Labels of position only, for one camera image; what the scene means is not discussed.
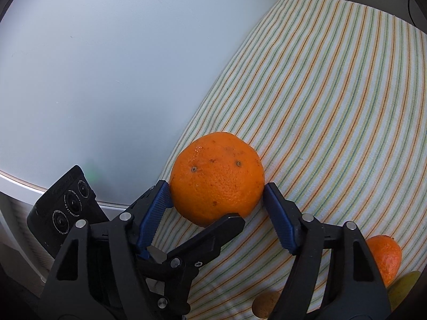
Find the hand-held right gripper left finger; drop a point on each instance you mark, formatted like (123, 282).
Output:
(156, 208)

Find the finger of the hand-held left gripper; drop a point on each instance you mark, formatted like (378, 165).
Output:
(216, 236)

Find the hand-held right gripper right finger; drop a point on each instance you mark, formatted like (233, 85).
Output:
(280, 220)

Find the rough-skinned large orange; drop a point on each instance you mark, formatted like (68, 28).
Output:
(216, 180)

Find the brown kiwi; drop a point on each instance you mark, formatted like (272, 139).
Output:
(265, 305)

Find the large tangerine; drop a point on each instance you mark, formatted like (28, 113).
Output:
(385, 256)

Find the striped cloth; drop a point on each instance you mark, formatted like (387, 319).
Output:
(317, 106)

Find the yellow-green fruit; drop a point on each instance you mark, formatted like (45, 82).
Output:
(405, 290)

